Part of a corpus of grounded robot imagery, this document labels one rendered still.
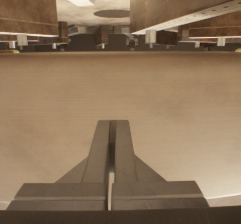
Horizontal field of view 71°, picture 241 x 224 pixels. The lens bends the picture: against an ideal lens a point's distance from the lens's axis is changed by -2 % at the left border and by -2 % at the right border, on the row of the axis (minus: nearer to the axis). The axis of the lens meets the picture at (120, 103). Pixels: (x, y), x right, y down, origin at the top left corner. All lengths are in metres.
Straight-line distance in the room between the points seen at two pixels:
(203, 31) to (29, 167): 2.18
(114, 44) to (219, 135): 5.97
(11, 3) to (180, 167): 1.66
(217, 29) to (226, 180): 2.01
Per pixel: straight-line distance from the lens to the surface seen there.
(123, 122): 0.15
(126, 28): 4.03
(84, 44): 6.44
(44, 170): 0.34
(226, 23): 2.29
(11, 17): 1.72
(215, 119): 0.32
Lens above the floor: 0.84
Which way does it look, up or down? 17 degrees up
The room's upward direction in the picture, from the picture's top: 180 degrees clockwise
